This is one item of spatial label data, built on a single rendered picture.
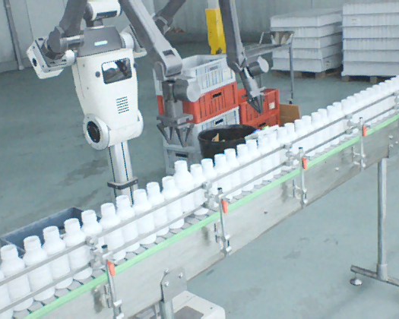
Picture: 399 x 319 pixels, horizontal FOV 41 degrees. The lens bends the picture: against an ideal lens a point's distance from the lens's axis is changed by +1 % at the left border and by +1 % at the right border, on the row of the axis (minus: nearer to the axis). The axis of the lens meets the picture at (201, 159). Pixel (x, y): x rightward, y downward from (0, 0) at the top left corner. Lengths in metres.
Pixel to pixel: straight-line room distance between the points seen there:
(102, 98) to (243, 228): 0.77
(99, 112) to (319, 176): 0.94
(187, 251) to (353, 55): 7.00
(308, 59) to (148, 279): 7.63
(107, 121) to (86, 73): 0.21
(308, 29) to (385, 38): 1.34
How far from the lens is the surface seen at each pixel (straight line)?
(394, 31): 8.19
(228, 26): 2.14
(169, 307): 1.79
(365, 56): 8.41
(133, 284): 1.61
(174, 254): 1.68
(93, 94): 2.18
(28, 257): 1.43
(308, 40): 8.99
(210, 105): 4.32
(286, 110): 5.26
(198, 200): 1.75
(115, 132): 2.23
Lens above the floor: 1.74
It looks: 19 degrees down
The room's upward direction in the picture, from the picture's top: 6 degrees counter-clockwise
